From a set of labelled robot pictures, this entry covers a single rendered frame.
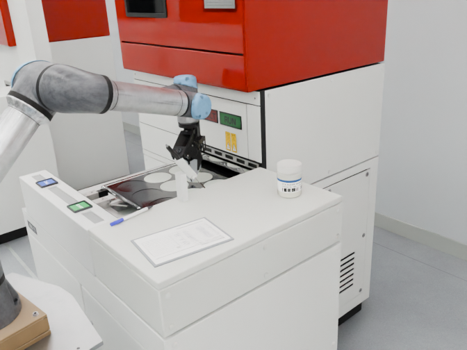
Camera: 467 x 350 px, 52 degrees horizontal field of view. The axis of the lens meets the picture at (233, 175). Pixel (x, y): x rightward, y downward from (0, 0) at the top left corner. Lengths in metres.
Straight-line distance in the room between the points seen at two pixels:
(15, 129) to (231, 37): 0.69
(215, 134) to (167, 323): 0.87
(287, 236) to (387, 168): 1.95
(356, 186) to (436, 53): 1.05
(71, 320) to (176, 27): 1.04
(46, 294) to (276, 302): 0.60
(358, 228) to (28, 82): 1.51
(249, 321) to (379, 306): 1.39
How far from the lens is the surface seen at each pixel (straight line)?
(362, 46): 1.95
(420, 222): 3.17
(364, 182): 2.14
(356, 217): 2.17
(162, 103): 1.32
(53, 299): 1.34
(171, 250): 1.15
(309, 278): 1.42
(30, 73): 1.27
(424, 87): 2.92
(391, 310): 2.60
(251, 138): 1.63
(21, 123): 1.26
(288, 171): 1.35
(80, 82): 1.18
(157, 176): 1.78
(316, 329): 1.56
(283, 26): 1.61
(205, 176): 1.74
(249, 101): 1.60
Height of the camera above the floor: 1.54
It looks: 22 degrees down
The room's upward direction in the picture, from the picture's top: 3 degrees counter-clockwise
